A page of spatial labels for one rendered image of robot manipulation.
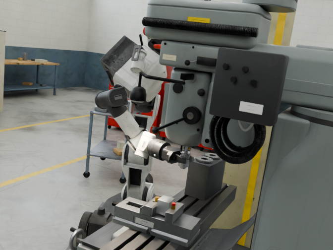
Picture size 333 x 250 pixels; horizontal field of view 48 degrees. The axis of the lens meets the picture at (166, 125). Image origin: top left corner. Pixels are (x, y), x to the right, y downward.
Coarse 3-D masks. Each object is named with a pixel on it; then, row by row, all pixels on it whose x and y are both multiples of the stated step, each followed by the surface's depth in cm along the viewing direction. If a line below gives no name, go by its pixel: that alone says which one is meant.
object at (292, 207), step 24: (288, 120) 127; (312, 120) 124; (288, 144) 128; (312, 144) 123; (288, 168) 127; (312, 168) 124; (264, 192) 134; (288, 192) 128; (312, 192) 125; (264, 216) 134; (288, 216) 129; (312, 216) 126; (264, 240) 134; (288, 240) 130; (312, 240) 126
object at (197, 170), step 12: (204, 156) 201; (216, 156) 204; (192, 168) 194; (204, 168) 190; (216, 168) 197; (192, 180) 195; (204, 180) 191; (216, 180) 201; (192, 192) 196; (204, 192) 192; (216, 192) 205
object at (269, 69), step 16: (224, 48) 113; (224, 64) 112; (240, 64) 111; (256, 64) 109; (272, 64) 107; (224, 80) 114; (240, 80) 112; (256, 80) 110; (272, 80) 108; (224, 96) 115; (240, 96) 113; (256, 96) 110; (272, 96) 109; (224, 112) 115; (240, 112) 113; (256, 112) 111; (272, 112) 109
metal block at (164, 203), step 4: (164, 196) 157; (168, 196) 157; (160, 200) 153; (164, 200) 153; (168, 200) 153; (172, 200) 155; (160, 204) 153; (164, 204) 152; (168, 204) 151; (160, 208) 153; (164, 208) 152; (168, 208) 152; (156, 212) 154; (160, 212) 153; (164, 212) 153
